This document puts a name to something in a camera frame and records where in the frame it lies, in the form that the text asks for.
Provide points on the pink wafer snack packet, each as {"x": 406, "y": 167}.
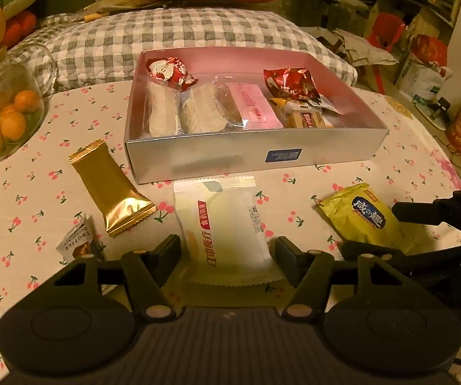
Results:
{"x": 253, "y": 107}

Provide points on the red chair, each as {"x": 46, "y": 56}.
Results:
{"x": 386, "y": 31}

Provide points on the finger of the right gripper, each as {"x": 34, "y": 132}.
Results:
{"x": 351, "y": 251}

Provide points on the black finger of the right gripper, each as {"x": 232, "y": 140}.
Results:
{"x": 435, "y": 212}

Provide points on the small brown biscuit packet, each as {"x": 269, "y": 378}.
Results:
{"x": 306, "y": 119}

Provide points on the cream white snack packet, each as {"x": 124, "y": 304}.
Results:
{"x": 224, "y": 239}

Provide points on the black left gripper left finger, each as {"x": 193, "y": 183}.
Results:
{"x": 145, "y": 273}

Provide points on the grey checked cushion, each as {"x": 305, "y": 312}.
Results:
{"x": 107, "y": 49}

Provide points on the pink cardboard box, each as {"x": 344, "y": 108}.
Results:
{"x": 355, "y": 135}

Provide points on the small white labelled packet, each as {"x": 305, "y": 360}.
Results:
{"x": 289, "y": 105}

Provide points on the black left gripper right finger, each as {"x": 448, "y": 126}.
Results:
{"x": 310, "y": 274}

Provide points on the dark red snack packet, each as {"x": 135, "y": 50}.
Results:
{"x": 291, "y": 83}
{"x": 172, "y": 72}

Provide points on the yellow noodle snack packet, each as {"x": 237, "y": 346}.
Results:
{"x": 359, "y": 215}

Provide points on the silver truffle chocolate packet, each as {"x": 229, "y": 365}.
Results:
{"x": 80, "y": 241}

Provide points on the glass jar with oranges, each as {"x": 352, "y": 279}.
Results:
{"x": 25, "y": 78}

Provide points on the white plastic bag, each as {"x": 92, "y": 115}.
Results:
{"x": 420, "y": 82}

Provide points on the clear white rice cake packet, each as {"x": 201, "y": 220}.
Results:
{"x": 164, "y": 119}

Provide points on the gold foil snack bar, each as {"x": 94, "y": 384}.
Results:
{"x": 120, "y": 203}

